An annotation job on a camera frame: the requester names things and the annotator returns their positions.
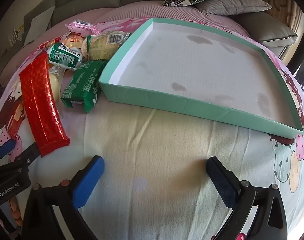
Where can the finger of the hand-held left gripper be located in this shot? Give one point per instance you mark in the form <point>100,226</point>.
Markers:
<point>4,150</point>
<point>24,158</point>

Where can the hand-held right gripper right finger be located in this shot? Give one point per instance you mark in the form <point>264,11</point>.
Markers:
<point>221,180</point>

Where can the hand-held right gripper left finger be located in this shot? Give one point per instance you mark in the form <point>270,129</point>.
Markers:
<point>89,180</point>

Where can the long shiny red snack packet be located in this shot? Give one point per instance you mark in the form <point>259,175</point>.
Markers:
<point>39,100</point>

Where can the clear steamed cake packet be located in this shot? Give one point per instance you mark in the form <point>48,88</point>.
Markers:
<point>54,85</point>

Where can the dark green snack packet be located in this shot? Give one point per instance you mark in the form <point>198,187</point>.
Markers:
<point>84,85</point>

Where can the green and white snack packet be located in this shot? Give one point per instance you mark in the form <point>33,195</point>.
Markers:
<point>64,57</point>

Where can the teal cardboard box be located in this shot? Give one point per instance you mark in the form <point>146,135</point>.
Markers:
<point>191,62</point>

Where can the clear green-edged cracker packet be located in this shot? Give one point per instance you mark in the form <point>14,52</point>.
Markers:
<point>102,45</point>

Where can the printed cartoon blanket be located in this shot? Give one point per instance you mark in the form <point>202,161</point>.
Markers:
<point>154,142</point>

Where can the small white rack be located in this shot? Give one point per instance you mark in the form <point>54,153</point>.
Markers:
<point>15,35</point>

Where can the beige snack packet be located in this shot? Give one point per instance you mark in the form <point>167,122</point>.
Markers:
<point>72,40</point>

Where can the pale grey cushion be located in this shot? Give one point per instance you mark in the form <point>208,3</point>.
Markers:
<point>39,25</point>

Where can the pink snack packet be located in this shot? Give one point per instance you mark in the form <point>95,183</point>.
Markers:
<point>82,27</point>

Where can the grey pillow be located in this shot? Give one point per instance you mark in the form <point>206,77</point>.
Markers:
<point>231,5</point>

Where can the pink sofa cover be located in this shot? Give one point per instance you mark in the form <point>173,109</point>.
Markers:
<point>142,10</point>

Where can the beige patterned curtain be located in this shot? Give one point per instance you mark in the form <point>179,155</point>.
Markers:
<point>279,0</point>

